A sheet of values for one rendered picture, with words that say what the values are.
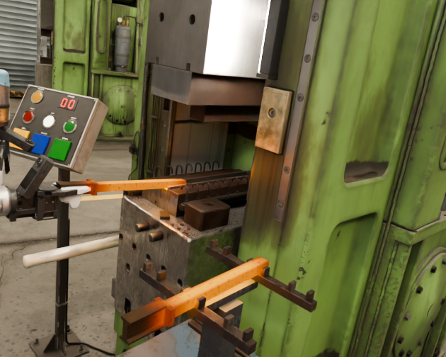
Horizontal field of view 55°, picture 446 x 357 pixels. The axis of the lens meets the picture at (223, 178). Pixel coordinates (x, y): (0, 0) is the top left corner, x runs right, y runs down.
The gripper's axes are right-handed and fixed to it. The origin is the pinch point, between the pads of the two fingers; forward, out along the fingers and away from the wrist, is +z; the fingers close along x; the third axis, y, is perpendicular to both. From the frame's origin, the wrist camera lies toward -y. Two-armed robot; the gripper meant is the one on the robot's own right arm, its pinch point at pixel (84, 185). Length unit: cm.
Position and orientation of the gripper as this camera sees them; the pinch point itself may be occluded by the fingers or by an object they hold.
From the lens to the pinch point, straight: 123.7
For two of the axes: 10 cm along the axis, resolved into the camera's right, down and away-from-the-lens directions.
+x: 6.7, 2.9, -6.8
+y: -1.5, 9.5, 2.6
